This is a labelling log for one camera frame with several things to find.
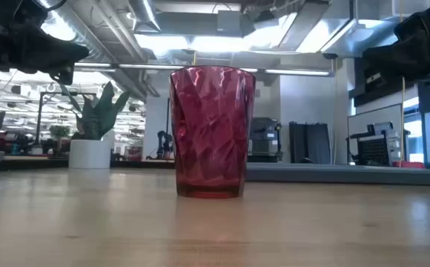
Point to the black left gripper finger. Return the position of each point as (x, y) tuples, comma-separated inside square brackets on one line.
[(63, 76), (48, 52)]

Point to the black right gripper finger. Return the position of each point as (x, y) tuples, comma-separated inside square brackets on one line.
[(373, 79), (396, 59)]

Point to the red faceted plastic cup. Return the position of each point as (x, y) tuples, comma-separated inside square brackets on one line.
[(211, 130)]

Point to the black background robot arm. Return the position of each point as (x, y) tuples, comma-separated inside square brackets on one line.
[(164, 139)]

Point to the ceiling light tube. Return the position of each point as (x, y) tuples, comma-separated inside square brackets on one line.
[(296, 72), (96, 65), (144, 66)]

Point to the whiteboard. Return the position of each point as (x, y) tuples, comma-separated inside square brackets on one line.
[(367, 118)]

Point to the small green background plant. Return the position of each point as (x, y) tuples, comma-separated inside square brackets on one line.
[(59, 131)]

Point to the green plant in white pot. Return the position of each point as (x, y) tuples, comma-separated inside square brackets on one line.
[(89, 154)]

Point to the dark folding panels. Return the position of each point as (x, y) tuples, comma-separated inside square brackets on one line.
[(309, 144)]

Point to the red box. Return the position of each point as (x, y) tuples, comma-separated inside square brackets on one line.
[(407, 165)]

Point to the black printer cabinet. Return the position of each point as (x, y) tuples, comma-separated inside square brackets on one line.
[(265, 141)]

